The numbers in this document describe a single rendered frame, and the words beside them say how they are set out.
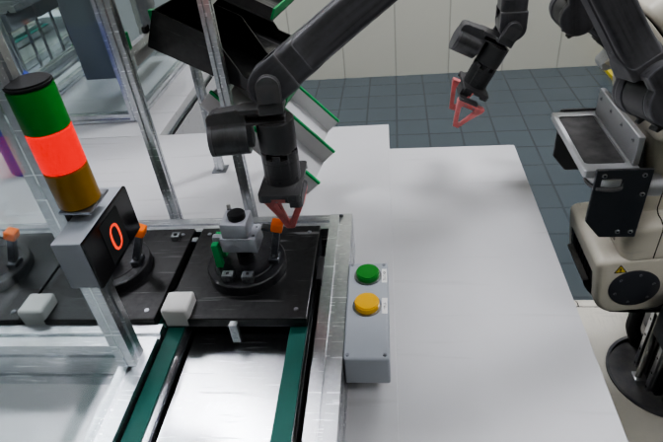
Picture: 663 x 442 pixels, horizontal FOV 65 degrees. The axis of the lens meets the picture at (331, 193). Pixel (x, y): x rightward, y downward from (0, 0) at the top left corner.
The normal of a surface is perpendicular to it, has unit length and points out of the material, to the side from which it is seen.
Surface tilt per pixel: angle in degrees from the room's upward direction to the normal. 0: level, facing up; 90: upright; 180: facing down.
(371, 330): 0
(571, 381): 0
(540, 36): 90
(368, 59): 90
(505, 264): 0
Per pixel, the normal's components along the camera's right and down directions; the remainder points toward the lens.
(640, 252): -0.10, 0.57
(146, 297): -0.09, -0.82
